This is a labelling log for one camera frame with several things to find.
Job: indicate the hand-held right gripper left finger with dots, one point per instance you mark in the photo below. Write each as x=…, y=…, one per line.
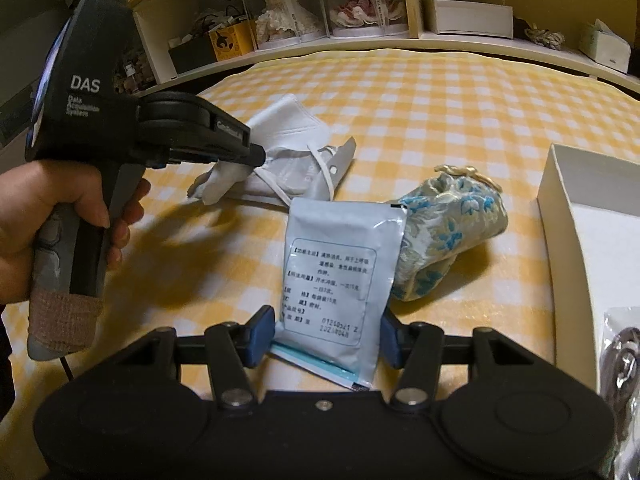
x=260, y=334

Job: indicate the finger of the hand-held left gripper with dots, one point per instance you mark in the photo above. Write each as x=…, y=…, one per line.
x=225, y=155

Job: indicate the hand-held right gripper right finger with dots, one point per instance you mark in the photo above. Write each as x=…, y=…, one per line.
x=391, y=340

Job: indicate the white face mask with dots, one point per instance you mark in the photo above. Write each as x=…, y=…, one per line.
x=290, y=125

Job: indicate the pale blue sachet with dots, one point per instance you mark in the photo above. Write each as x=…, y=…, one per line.
x=335, y=270

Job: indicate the clear bag of brown items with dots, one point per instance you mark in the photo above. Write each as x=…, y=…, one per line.
x=625, y=350

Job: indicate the white cardboard box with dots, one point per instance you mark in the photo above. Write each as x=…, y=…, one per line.
x=600, y=185

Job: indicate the person's left hand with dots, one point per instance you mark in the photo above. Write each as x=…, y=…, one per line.
x=25, y=220

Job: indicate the group of small jars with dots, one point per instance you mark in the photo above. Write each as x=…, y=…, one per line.
x=131, y=72

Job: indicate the black box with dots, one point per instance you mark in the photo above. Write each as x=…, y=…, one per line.
x=190, y=54

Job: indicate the yellow printed box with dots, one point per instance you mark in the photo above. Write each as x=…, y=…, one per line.
x=231, y=40

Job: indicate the floral fabric pouch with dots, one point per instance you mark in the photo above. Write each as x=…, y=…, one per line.
x=450, y=225

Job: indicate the clear case with white doll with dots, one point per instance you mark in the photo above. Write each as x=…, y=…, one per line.
x=285, y=5

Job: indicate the yellow checkered bed sheet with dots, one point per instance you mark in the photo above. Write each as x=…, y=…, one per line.
x=425, y=110

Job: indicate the wooden headboard shelf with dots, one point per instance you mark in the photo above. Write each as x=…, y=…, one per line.
x=420, y=20

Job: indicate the open white shelf box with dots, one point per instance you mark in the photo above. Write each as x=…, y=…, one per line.
x=472, y=17

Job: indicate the white tissue box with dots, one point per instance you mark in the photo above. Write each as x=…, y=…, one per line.
x=605, y=45

